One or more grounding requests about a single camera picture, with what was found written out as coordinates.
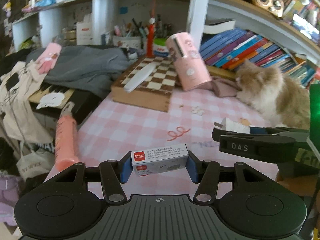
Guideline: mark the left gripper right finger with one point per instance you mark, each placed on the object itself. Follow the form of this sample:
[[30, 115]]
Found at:
[[206, 175]]

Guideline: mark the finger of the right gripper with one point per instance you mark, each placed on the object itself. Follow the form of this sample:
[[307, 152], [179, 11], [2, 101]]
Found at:
[[266, 144]]

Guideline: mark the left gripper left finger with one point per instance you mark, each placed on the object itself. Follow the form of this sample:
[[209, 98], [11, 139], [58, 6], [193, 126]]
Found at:
[[114, 173]]

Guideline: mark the small white staples box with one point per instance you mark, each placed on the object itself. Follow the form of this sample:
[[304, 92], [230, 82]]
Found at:
[[159, 160]]

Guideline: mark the white charger plug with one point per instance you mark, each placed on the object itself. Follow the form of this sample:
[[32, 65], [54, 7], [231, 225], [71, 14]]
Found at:
[[232, 126]]

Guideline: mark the orange white cat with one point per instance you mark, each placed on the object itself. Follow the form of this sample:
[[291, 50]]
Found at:
[[278, 98]]

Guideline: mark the pink checkered tablecloth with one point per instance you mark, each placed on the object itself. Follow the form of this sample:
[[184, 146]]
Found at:
[[114, 129]]

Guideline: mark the pink tube bottle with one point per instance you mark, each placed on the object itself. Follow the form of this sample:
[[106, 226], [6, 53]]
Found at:
[[66, 139]]

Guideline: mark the mauve folded cloth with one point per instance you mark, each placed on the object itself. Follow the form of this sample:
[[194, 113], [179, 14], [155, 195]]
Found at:
[[221, 87]]

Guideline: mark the wooden chess board box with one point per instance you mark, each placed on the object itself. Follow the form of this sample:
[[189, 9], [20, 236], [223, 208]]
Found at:
[[154, 92]]

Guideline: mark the white flat case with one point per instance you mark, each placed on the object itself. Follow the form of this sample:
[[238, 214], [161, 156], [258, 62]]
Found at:
[[139, 77]]

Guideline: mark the pink cylindrical tin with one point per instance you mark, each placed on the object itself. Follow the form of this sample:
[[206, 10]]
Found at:
[[188, 63]]

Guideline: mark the row of books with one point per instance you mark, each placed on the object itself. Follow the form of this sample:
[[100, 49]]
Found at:
[[229, 49]]

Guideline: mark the grey cloth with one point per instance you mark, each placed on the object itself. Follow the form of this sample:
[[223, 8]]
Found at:
[[92, 69]]

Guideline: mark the white tote bag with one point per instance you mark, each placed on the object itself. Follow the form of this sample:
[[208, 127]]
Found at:
[[19, 120]]

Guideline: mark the red tassel ornament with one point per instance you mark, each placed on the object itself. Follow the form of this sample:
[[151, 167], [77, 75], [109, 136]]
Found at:
[[149, 50]]

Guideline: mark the white pen holder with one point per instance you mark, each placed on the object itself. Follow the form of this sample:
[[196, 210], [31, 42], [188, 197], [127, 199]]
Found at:
[[127, 42]]

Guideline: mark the pink glove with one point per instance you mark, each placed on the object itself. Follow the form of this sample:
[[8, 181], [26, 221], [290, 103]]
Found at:
[[47, 60]]

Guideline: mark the white shelf unit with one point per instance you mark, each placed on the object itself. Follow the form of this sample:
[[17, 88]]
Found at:
[[184, 15]]

